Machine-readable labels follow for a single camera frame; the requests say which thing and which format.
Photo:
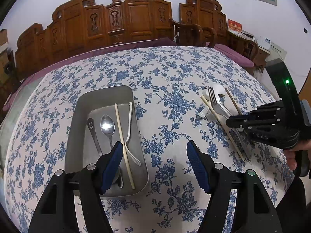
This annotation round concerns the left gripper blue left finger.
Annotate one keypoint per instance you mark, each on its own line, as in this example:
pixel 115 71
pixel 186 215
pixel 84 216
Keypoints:
pixel 55 211

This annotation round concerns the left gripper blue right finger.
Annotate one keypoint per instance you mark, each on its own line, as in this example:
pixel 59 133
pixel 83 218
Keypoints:
pixel 254 210

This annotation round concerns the dark wooden chopstick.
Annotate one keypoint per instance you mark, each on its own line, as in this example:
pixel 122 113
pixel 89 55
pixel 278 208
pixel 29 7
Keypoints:
pixel 233 101

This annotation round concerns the round white ceramic spoon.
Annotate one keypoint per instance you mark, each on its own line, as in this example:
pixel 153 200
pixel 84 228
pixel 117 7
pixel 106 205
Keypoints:
pixel 219 90

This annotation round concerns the plain steel spoon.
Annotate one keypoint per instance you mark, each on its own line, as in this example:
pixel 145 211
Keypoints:
pixel 107 127

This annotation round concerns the person's right hand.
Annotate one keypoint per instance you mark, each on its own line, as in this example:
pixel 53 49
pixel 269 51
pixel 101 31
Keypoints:
pixel 290 154

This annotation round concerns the steel fork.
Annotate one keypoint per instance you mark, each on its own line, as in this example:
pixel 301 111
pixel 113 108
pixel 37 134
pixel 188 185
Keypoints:
pixel 216 105

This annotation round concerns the wooden side table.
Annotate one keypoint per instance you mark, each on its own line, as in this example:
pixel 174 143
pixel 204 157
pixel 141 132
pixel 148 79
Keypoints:
pixel 249 49

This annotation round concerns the purple armchair cushion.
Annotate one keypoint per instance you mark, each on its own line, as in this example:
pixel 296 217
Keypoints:
pixel 236 57

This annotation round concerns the long white ceramic spoon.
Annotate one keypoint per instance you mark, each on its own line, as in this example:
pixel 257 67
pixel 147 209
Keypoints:
pixel 206 95

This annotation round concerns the rectangular metal tray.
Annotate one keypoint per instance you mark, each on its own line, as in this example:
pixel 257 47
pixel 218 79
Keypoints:
pixel 81 149

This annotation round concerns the blue floral tablecloth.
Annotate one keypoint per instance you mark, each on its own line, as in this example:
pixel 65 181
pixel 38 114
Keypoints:
pixel 167 84

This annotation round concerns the red gold sign card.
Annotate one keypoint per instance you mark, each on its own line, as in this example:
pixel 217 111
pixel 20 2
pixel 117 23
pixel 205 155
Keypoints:
pixel 234 26

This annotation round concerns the carved wooden armchair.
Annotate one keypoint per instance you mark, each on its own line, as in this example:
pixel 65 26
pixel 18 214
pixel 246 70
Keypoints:
pixel 208 14

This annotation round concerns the stacked cardboard boxes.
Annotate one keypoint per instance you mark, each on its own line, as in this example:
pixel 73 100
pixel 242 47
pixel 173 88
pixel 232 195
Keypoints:
pixel 7 65

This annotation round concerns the carved wooden sofa bench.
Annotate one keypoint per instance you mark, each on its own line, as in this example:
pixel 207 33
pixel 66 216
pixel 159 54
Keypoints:
pixel 79 26

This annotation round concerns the white wall cabinet box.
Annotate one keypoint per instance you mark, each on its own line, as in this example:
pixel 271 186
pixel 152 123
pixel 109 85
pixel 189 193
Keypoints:
pixel 277 52

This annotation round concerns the white peeler handle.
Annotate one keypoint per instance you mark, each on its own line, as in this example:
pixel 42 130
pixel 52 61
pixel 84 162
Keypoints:
pixel 203 113

